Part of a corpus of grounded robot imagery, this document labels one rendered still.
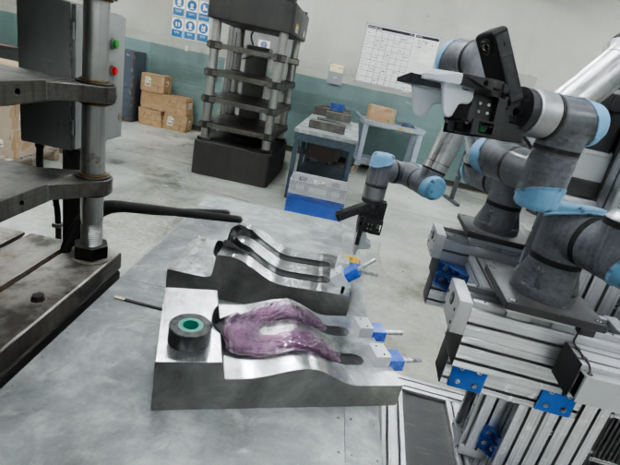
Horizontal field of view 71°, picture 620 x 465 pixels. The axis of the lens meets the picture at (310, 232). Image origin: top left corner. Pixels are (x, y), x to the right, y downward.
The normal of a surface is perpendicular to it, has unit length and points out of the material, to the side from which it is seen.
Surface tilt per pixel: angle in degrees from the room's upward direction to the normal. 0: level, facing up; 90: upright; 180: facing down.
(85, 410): 0
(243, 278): 90
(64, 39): 90
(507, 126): 82
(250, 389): 90
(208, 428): 0
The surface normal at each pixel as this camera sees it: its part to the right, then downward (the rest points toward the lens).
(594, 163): -0.16, 0.32
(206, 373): 0.23, 0.39
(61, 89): 0.74, 0.37
